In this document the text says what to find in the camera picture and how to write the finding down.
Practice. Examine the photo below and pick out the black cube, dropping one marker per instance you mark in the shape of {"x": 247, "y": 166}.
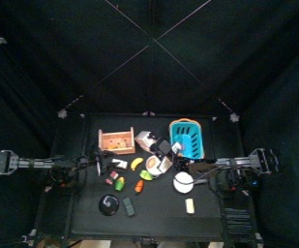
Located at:
{"x": 161, "y": 147}

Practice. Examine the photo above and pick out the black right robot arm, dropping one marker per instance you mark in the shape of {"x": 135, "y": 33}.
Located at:
{"x": 241, "y": 161}

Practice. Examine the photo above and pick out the orange toy carrot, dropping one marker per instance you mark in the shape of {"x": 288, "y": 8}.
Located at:
{"x": 139, "y": 186}

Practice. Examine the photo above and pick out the green and yellow toy corn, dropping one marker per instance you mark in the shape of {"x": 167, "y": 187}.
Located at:
{"x": 119, "y": 184}

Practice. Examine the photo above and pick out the yellow toy banana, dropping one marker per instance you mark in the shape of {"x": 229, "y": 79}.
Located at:
{"x": 136, "y": 163}

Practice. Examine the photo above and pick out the green toy lime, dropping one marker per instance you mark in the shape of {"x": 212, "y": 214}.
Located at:
{"x": 145, "y": 175}

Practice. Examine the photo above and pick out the blue plastic basket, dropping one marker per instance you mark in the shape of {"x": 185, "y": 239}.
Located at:
{"x": 185, "y": 138}

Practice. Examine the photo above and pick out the dark green toy block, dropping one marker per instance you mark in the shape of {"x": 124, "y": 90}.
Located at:
{"x": 128, "y": 206}

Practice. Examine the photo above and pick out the black round plate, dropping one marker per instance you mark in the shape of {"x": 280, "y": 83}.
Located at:
{"x": 108, "y": 205}

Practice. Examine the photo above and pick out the white toy waffle grid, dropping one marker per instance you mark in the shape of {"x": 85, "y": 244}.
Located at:
{"x": 165, "y": 164}

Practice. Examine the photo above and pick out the small white card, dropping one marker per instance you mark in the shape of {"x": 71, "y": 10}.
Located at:
{"x": 176, "y": 148}

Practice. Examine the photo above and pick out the white toy pan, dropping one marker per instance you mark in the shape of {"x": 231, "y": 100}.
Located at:
{"x": 183, "y": 182}

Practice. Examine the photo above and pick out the toy cleaver with white blade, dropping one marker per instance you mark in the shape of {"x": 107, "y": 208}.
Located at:
{"x": 120, "y": 164}

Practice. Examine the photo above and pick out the white and brown toy box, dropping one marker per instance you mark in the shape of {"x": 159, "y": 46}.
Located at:
{"x": 144, "y": 139}

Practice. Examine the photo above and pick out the pale yellow butter stick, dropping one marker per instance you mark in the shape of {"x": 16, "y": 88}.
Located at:
{"x": 189, "y": 205}

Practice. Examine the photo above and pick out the wooden crate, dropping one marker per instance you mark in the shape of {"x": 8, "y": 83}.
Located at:
{"x": 116, "y": 141}

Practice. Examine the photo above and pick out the white cup with brown filling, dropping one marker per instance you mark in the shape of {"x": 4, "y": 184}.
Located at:
{"x": 152, "y": 164}

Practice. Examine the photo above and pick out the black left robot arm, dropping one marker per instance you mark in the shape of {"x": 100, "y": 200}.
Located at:
{"x": 31, "y": 162}

